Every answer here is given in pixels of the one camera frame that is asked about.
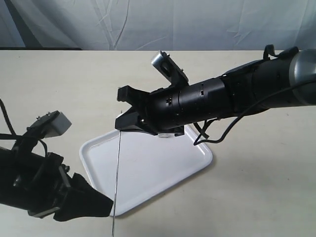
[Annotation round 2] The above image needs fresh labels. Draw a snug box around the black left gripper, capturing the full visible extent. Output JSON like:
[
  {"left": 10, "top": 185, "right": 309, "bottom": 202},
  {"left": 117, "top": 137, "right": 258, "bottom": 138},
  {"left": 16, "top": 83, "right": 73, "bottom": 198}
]
[{"left": 12, "top": 152, "right": 114, "bottom": 222}]

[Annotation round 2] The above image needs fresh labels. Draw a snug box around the white foam piece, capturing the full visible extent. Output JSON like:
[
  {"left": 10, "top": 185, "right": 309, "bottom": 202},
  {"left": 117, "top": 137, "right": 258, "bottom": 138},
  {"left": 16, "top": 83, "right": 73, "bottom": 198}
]
[{"left": 158, "top": 133, "right": 169, "bottom": 138}]

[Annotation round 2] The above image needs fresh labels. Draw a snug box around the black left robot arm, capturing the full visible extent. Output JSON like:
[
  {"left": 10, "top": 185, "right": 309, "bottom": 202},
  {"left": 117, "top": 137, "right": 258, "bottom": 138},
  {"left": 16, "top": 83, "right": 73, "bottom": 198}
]
[{"left": 0, "top": 148, "right": 114, "bottom": 222}]

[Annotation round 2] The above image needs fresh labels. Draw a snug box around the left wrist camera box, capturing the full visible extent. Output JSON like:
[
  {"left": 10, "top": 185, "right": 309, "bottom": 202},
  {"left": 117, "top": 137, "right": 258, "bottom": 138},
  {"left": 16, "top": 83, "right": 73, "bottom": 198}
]
[{"left": 25, "top": 111, "right": 72, "bottom": 139}]

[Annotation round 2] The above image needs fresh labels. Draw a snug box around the white rectangular plastic tray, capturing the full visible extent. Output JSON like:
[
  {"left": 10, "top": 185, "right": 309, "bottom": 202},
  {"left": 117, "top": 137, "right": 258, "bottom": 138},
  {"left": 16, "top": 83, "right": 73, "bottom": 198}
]
[{"left": 79, "top": 125, "right": 213, "bottom": 216}]

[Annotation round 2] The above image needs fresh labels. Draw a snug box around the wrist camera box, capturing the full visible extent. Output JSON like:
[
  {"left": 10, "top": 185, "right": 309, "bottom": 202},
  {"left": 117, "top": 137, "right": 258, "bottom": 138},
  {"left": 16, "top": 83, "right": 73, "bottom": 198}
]
[
  {"left": 151, "top": 51, "right": 189, "bottom": 87},
  {"left": 25, "top": 111, "right": 72, "bottom": 139}
]

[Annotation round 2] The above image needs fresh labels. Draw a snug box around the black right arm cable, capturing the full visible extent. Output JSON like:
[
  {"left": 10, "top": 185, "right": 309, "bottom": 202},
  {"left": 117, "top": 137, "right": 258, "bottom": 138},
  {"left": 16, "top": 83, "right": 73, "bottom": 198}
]
[{"left": 192, "top": 81, "right": 316, "bottom": 146}]

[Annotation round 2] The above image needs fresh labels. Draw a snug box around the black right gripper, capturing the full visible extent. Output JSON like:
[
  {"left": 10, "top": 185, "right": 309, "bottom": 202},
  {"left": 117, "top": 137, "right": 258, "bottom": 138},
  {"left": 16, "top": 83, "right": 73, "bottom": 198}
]
[{"left": 115, "top": 79, "right": 232, "bottom": 135}]

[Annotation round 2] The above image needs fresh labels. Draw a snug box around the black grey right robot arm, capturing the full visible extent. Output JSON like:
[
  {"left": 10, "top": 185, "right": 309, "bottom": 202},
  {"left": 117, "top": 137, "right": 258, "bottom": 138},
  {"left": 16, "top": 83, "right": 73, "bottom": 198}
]
[{"left": 115, "top": 45, "right": 316, "bottom": 136}]

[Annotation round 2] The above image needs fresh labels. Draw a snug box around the thin metal skewer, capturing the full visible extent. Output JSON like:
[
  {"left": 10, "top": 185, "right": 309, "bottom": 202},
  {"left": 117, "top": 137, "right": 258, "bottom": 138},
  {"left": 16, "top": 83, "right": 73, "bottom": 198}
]
[{"left": 111, "top": 131, "right": 121, "bottom": 237}]

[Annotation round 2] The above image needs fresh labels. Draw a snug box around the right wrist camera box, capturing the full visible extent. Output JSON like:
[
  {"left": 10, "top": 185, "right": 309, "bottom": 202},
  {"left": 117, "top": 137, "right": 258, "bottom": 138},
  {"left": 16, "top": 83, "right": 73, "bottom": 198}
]
[{"left": 151, "top": 51, "right": 189, "bottom": 87}]

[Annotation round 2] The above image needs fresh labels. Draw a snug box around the white backdrop cloth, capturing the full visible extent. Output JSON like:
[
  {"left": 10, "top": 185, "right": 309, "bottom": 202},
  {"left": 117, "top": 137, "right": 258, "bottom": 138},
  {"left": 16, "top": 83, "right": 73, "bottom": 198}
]
[{"left": 0, "top": 0, "right": 316, "bottom": 50}]

